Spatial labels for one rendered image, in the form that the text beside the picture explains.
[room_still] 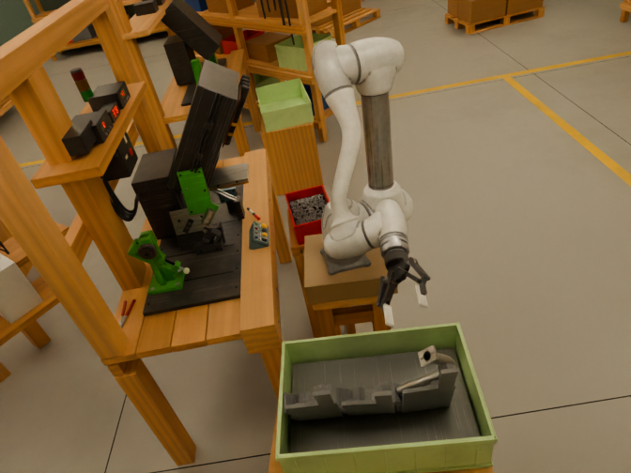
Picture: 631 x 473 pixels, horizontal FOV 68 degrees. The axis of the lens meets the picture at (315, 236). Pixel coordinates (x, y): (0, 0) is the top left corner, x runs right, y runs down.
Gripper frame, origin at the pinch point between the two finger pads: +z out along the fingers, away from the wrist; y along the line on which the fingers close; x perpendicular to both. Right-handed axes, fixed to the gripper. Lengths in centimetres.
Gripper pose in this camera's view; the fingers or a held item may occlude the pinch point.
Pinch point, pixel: (406, 312)
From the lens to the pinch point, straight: 137.0
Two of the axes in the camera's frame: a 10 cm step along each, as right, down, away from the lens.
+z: 0.4, 7.9, -6.1
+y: 5.8, -5.1, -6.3
